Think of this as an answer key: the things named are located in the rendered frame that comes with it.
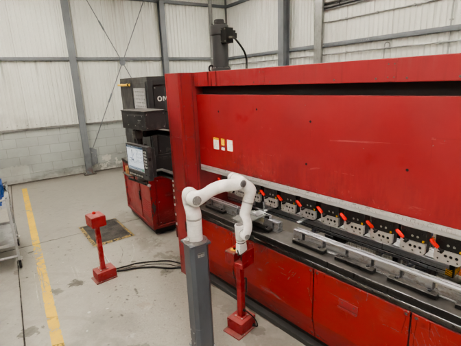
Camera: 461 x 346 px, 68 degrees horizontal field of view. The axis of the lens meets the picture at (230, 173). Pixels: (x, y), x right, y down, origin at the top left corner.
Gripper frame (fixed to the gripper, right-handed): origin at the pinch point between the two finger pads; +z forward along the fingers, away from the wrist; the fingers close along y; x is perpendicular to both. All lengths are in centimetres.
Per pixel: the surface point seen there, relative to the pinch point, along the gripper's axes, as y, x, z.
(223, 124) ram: -49, -55, -102
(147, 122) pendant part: -6, -117, -109
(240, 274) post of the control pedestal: 2.1, -2.5, 16.9
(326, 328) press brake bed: -12, 72, 46
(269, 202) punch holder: -37, 4, -38
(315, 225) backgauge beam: -59, 37, -14
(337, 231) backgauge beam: -57, 59, -15
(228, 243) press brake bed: -27, -44, 14
